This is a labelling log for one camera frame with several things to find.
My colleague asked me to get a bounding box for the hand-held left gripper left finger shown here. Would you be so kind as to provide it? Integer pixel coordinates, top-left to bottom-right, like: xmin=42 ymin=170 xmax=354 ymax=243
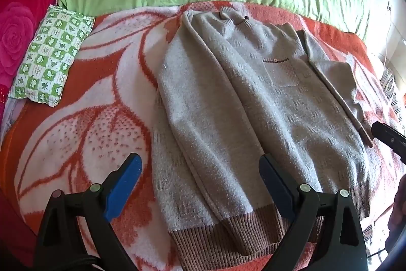
xmin=33 ymin=153 xmax=143 ymax=271

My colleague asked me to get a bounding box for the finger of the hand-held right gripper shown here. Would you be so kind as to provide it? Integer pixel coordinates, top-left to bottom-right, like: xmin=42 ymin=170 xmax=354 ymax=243
xmin=370 ymin=121 xmax=406 ymax=164

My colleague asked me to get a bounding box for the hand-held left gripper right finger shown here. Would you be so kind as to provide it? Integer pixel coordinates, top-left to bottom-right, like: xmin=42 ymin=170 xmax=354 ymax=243
xmin=258 ymin=153 xmax=368 ymax=271

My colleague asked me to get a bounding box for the grey knitted sweater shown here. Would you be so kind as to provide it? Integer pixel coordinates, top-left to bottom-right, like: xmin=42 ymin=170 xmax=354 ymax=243
xmin=151 ymin=6 xmax=376 ymax=259

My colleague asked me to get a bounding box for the striped cloth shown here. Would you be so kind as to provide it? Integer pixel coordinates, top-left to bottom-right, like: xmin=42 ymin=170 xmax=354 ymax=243
xmin=379 ymin=68 xmax=405 ymax=122

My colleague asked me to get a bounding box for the orange and white blanket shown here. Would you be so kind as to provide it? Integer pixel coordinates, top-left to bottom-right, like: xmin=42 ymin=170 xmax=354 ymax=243
xmin=0 ymin=0 xmax=406 ymax=271

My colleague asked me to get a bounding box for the green checkered small pillow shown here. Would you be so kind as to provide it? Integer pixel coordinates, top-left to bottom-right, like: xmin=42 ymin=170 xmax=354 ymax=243
xmin=8 ymin=4 xmax=96 ymax=108

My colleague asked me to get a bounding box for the red rose print cloth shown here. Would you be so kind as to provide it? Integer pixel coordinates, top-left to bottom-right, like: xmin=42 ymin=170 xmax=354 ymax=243
xmin=0 ymin=0 xmax=64 ymax=268

